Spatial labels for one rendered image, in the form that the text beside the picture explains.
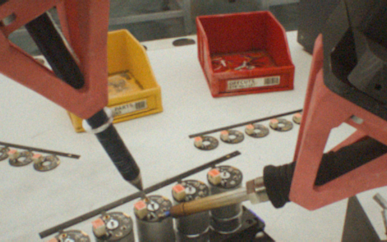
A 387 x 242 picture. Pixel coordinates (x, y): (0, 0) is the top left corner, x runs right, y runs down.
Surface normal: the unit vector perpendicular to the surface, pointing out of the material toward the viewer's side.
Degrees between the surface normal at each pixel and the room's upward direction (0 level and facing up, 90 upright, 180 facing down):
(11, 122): 0
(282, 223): 0
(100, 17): 110
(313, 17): 90
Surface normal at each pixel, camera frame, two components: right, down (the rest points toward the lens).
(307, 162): -0.31, 0.67
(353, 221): -1.00, 0.07
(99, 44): 0.64, 0.62
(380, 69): -0.21, 0.51
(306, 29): -0.95, 0.19
